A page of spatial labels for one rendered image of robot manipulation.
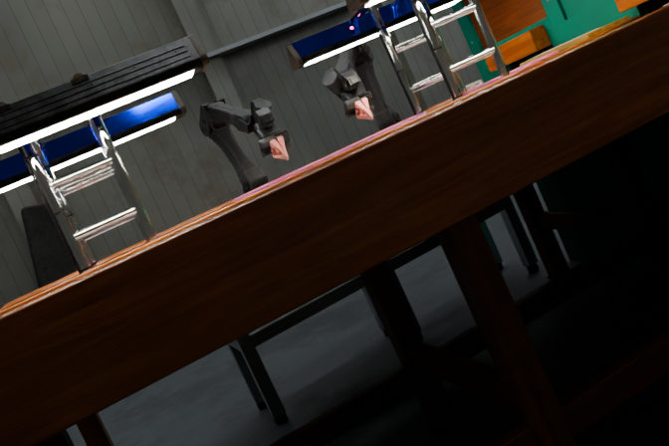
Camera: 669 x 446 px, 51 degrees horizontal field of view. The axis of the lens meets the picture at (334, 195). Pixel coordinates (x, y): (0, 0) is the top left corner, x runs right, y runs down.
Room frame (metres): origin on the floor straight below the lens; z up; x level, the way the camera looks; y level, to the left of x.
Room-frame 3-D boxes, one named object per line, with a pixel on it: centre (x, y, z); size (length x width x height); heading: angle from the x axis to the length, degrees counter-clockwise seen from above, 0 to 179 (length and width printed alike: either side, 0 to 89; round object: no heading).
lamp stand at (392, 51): (2.08, -0.37, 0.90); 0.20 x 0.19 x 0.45; 106
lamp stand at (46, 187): (1.42, 0.45, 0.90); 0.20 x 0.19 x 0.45; 106
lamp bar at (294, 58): (2.16, -0.35, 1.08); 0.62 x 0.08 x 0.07; 106
